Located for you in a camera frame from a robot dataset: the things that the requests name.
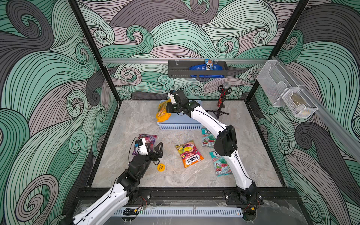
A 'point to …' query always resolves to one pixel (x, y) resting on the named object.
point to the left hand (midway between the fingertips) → (156, 142)
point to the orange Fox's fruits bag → (189, 153)
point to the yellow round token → (161, 167)
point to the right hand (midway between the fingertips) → (167, 106)
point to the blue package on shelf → (203, 67)
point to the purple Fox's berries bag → (149, 139)
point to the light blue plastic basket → (177, 122)
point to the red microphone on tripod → (223, 90)
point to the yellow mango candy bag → (162, 115)
